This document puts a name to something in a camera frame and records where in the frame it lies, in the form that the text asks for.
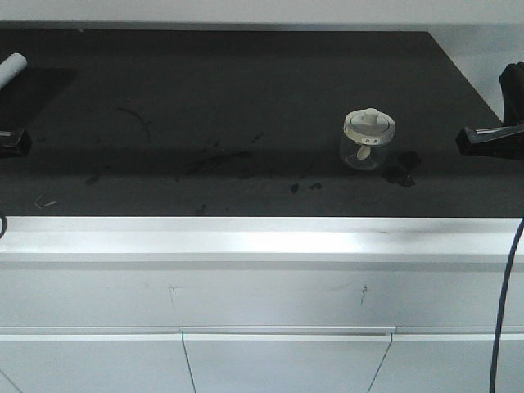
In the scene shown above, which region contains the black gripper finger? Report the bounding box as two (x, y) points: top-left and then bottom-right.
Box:
(0, 129), (32, 156)
(499, 62), (524, 125)
(455, 124), (523, 155)

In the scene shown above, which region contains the glass jar with white lid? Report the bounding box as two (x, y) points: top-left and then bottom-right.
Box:
(339, 108), (395, 171)

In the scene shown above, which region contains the white plastic pipe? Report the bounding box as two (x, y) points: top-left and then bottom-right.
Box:
(0, 52), (28, 89)

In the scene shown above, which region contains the white base cabinet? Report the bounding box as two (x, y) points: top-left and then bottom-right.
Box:
(1, 216), (519, 392)

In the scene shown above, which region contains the black camera cable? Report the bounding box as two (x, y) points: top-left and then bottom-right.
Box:
(487, 216), (524, 393)

